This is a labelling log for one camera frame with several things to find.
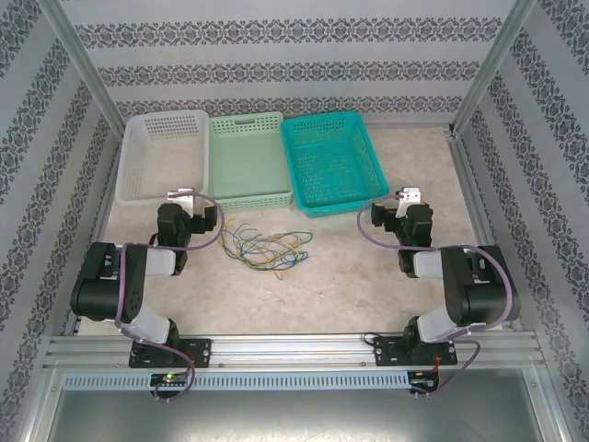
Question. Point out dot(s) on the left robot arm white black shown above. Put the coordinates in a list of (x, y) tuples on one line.
[(106, 294)]

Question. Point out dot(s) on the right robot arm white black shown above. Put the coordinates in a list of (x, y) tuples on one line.
[(483, 294)]

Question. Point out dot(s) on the light green plastic basket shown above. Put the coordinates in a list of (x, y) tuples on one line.
[(248, 161)]

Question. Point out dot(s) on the teal plastic basket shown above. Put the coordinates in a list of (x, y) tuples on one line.
[(331, 166)]

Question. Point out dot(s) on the white plastic basket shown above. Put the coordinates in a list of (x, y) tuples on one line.
[(161, 156)]

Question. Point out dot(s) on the small circuit board green light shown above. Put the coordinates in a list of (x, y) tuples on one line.
[(170, 379)]

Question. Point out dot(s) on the grey metal shelf panel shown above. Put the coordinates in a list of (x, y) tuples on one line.
[(294, 414)]

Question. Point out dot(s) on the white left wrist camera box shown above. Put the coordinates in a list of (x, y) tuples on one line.
[(186, 199)]

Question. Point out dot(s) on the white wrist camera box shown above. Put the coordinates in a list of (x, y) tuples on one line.
[(409, 197), (186, 199)]

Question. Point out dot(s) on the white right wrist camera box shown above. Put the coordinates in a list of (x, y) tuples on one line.
[(409, 197)]

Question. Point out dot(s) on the aluminium table side rail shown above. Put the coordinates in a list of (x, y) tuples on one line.
[(471, 184), (107, 207)]

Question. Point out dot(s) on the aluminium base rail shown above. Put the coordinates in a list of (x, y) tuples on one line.
[(294, 352)]

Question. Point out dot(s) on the aluminium frame post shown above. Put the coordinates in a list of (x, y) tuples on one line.
[(494, 60), (83, 60)]

